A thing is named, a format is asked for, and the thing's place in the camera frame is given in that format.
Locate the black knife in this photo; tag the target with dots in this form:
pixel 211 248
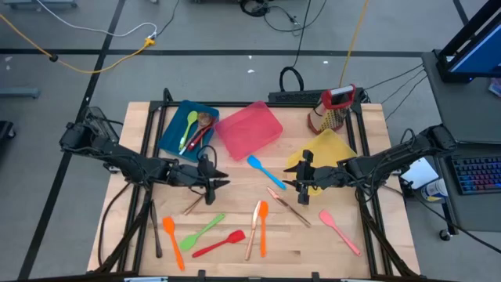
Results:
pixel 156 235

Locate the green silicone spatula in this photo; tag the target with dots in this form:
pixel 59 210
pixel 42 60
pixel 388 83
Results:
pixel 188 243

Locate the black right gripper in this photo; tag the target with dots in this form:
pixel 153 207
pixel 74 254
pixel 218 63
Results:
pixel 321 176

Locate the pink plastic bin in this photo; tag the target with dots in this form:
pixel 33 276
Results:
pixel 246 131

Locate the green silicone spoon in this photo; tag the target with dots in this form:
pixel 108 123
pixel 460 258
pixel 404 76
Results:
pixel 192 116

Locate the red silicone spatula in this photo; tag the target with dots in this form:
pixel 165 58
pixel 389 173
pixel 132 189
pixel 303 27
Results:
pixel 235 237

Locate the white blue can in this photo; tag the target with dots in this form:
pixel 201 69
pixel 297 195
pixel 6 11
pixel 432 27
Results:
pixel 434 190

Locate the dark wooden spoon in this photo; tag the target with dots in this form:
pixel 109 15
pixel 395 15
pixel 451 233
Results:
pixel 204 118

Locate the red silicone spoon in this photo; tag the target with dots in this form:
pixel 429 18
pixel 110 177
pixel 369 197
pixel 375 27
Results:
pixel 201 137

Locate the black caster wheel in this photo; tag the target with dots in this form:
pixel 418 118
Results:
pixel 445 235

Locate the black chair wheel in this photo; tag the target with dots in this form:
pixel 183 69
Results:
pixel 6 131

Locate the orange silicone spoon spatula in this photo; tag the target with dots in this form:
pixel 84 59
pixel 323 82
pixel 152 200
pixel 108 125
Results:
pixel 263 209

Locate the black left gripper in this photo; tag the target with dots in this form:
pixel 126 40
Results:
pixel 188 175

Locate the grey desk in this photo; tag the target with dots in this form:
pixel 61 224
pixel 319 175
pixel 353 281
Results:
pixel 462 109

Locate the black table frame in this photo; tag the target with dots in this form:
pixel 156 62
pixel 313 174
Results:
pixel 231 104

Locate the backlit keyboard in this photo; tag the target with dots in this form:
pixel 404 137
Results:
pixel 477 176

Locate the yellow plastic bin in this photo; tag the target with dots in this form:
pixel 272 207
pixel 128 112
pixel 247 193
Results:
pixel 329 149

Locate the black power strip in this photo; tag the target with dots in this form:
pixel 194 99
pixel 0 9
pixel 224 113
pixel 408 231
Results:
pixel 293 96

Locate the colourful book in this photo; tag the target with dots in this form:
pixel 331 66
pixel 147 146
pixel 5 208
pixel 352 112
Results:
pixel 496 87

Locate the blue silicone spatula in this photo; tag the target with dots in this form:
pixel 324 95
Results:
pixel 253 161

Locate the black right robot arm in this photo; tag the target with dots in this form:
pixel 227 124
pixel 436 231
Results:
pixel 391 158

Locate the pink silicone spatula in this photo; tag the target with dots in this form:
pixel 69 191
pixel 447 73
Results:
pixel 326 217

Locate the grey metal base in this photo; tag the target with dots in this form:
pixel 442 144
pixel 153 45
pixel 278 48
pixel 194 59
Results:
pixel 39 3
pixel 19 93

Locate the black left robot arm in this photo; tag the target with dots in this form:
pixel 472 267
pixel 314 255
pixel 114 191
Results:
pixel 137 166

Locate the teal blue plastic bin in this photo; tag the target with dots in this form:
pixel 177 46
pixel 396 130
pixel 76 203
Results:
pixel 170 135

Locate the computer monitor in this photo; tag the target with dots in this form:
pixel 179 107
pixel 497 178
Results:
pixel 481 55

